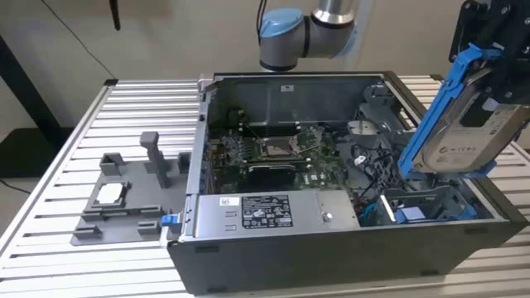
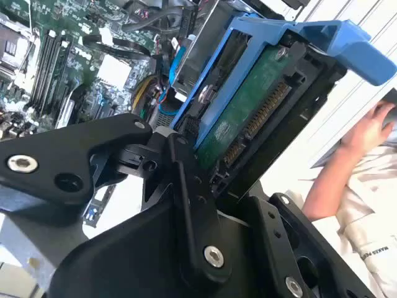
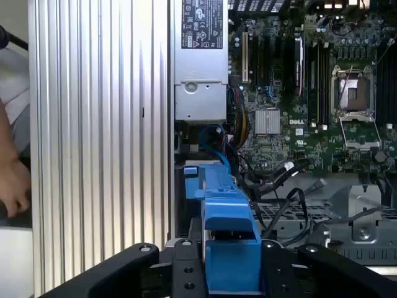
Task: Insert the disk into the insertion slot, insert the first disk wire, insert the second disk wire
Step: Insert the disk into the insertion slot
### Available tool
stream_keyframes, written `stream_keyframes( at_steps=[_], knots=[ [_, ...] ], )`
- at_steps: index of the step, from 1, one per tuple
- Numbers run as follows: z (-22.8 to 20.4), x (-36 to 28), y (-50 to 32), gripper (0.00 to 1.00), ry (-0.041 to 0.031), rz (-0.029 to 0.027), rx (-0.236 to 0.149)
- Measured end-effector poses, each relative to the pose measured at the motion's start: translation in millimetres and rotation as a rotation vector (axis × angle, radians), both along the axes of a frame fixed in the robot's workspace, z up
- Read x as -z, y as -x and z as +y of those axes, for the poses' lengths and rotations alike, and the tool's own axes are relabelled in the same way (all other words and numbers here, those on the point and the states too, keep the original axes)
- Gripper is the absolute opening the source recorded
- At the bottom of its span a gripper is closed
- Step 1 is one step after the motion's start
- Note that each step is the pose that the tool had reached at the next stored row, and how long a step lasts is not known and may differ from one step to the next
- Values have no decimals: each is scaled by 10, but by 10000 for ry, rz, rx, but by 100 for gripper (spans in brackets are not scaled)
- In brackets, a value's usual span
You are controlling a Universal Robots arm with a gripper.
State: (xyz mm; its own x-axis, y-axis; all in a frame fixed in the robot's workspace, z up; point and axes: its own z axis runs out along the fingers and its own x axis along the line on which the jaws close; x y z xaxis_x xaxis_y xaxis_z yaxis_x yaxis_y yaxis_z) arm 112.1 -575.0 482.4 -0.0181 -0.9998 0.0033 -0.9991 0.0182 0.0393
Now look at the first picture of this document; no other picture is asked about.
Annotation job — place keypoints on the hard disk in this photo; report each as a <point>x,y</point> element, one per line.
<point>455,146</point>

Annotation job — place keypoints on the perforated metal drive cage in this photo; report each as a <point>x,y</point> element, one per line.
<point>385,167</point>

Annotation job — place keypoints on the green motherboard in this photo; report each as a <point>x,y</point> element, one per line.
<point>323,161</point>

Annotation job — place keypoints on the CPU socket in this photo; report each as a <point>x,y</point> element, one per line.
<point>275,150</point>

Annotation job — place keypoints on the thin metal locking lever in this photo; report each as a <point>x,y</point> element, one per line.
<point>251,130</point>

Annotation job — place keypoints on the black graphics card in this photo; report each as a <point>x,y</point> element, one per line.
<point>271,180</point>

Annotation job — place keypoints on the grey power supply unit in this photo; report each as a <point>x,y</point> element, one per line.
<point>290,217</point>

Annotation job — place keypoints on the black open PC case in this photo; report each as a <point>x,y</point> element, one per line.
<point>290,267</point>

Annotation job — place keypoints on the blue case latch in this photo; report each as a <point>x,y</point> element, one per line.
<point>167,221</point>

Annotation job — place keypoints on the grey parts rack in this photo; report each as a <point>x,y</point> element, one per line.
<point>136,192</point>

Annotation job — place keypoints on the silver CPU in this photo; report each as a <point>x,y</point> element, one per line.
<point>111,194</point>

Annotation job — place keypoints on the black stand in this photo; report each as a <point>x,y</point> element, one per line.
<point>24,93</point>

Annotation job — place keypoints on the grey metal bracket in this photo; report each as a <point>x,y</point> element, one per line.
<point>365,128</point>

